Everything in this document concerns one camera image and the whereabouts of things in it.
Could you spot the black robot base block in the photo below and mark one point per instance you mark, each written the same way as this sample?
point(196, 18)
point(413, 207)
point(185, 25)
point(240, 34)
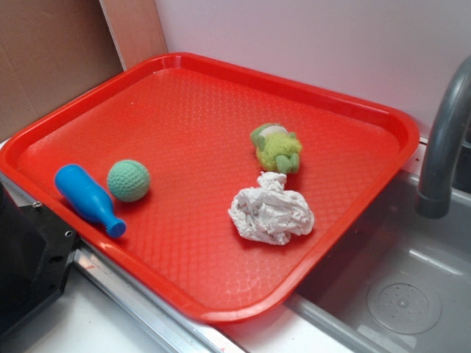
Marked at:
point(37, 250)

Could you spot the crumpled white paper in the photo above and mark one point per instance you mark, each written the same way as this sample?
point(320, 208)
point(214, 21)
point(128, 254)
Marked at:
point(269, 213)

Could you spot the green plush frog toy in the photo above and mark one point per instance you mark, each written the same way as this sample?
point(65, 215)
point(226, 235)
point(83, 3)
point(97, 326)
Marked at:
point(277, 149)

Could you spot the red plastic tray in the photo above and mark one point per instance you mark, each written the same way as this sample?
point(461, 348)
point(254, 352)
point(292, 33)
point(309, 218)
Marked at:
point(188, 119)

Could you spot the green textured ball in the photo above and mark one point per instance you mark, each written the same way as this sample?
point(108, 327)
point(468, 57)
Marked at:
point(128, 180)

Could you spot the blue plastic bottle toy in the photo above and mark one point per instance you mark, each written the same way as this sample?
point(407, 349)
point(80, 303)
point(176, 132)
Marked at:
point(88, 198)

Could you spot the grey plastic sink basin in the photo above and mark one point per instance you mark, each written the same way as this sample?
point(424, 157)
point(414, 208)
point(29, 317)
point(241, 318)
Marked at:
point(395, 281)

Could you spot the grey toy faucet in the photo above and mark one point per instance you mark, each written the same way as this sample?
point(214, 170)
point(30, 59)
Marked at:
point(446, 164)

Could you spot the brown cardboard panel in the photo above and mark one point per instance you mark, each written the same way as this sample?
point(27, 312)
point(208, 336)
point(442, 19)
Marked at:
point(54, 51)

